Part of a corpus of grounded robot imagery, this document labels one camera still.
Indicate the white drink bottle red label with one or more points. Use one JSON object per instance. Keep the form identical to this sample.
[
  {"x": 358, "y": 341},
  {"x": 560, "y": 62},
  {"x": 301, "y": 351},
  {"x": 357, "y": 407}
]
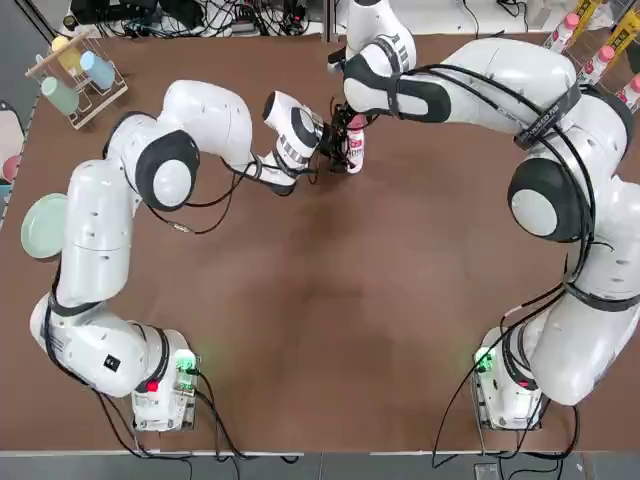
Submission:
[{"x": 356, "y": 152}]

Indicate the grey power strip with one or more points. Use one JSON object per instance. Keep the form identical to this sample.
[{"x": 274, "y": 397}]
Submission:
[{"x": 250, "y": 27}]

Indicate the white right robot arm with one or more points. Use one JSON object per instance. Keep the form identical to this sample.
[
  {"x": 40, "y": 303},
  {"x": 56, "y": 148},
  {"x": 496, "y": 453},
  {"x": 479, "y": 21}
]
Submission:
[{"x": 500, "y": 70}]

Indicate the pale green plate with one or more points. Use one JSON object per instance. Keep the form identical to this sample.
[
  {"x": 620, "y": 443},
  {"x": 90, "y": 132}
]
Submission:
[{"x": 40, "y": 230}]

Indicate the clear acrylic bottle shelf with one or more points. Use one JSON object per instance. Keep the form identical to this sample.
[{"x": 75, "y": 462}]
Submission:
[{"x": 625, "y": 67}]

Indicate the grey floor box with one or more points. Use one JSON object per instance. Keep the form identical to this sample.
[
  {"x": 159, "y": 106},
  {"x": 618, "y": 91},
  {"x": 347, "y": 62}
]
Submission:
[{"x": 486, "y": 471}]

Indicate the white bottle with pink cap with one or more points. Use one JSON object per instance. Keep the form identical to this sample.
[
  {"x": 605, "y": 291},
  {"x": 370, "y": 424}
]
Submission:
[
  {"x": 570, "y": 21},
  {"x": 635, "y": 85},
  {"x": 606, "y": 54}
]

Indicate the black electronics box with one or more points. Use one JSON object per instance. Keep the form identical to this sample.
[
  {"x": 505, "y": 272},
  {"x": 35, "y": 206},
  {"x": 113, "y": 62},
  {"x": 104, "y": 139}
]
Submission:
[{"x": 115, "y": 10}]

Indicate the aluminium profile post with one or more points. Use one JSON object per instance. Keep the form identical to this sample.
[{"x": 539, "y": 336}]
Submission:
[{"x": 330, "y": 20}]

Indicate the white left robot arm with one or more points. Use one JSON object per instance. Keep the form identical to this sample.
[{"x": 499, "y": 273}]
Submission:
[{"x": 95, "y": 240}]

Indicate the white side table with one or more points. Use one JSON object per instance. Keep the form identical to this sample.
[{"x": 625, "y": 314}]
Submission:
[{"x": 450, "y": 15}]

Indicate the green cup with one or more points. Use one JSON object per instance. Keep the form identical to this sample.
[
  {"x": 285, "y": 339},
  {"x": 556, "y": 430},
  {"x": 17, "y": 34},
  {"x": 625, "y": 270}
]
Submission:
[{"x": 60, "y": 95}]

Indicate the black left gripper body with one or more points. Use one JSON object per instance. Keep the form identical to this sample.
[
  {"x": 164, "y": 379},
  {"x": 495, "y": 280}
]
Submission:
[{"x": 329, "y": 141}]

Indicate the yellow cup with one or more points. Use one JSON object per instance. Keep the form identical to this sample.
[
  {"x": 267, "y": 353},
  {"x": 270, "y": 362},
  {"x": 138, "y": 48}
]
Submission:
[{"x": 67, "y": 55}]

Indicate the blue cup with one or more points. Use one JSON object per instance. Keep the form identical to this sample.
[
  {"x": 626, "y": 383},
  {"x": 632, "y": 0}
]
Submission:
[{"x": 97, "y": 70}]

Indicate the yellow drink bottle orange cap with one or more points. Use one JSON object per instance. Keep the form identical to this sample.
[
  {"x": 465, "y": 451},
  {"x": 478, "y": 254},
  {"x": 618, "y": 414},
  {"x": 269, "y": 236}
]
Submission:
[
  {"x": 622, "y": 32},
  {"x": 586, "y": 12}
]

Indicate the pink cup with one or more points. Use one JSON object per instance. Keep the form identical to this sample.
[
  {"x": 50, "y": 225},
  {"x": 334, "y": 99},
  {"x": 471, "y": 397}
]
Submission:
[{"x": 11, "y": 167}]

